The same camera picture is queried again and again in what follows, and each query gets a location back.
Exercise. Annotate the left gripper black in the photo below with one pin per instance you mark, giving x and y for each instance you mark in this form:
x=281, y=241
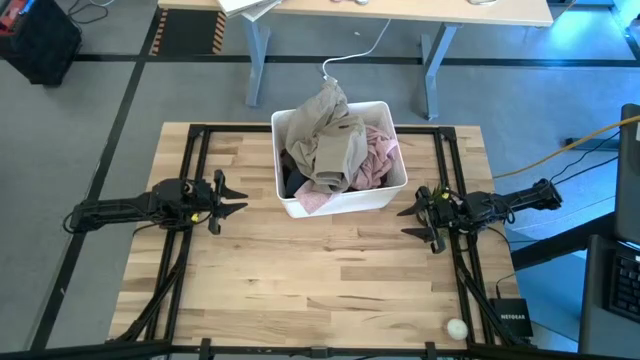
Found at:
x=205, y=202

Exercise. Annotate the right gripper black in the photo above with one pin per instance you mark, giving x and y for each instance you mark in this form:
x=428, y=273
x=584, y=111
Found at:
x=445, y=215

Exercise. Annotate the navy blue garment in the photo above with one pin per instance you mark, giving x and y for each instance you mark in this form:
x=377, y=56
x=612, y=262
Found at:
x=295, y=184

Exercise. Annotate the pink garment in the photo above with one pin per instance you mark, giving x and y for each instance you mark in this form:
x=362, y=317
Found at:
x=377, y=160

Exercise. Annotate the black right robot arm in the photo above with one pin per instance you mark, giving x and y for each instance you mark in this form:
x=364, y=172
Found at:
x=520, y=200

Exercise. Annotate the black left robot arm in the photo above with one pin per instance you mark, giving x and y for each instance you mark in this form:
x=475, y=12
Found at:
x=115, y=210

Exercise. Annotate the potted succulent black pot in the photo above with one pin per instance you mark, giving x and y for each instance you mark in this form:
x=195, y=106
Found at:
x=440, y=190

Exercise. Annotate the white perforated plastic basket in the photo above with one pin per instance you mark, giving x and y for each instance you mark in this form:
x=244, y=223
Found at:
x=350, y=202

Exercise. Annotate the small white ball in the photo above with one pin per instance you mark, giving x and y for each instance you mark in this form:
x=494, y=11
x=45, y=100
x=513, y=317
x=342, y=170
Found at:
x=457, y=329

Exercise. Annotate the black Netgear network box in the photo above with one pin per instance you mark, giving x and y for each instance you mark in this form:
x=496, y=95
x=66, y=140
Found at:
x=512, y=317

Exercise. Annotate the black metal beam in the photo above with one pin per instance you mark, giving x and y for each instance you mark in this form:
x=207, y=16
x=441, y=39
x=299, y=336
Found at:
x=560, y=242

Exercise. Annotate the black striped floor mat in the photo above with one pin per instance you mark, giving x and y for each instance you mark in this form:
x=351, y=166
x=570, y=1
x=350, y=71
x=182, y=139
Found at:
x=187, y=32

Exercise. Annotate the black power strip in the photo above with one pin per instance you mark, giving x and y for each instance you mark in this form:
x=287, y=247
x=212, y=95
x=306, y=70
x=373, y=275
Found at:
x=590, y=141

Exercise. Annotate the dark grey desk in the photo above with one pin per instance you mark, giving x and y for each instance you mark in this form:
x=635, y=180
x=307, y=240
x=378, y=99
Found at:
x=595, y=300

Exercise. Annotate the white paper stack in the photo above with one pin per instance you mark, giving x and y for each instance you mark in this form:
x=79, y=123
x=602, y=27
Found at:
x=240, y=5

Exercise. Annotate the light wood desk grey legs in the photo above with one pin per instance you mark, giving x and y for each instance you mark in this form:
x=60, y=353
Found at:
x=400, y=12

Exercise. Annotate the black monitor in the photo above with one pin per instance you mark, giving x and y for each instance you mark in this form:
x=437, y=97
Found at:
x=629, y=190

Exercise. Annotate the black keyboard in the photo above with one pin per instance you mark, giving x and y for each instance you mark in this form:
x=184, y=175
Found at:
x=627, y=285

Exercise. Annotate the black crate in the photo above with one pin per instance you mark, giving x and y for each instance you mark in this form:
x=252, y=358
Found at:
x=40, y=45

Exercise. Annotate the red box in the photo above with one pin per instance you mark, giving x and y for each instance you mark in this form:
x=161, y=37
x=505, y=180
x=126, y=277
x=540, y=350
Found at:
x=10, y=12

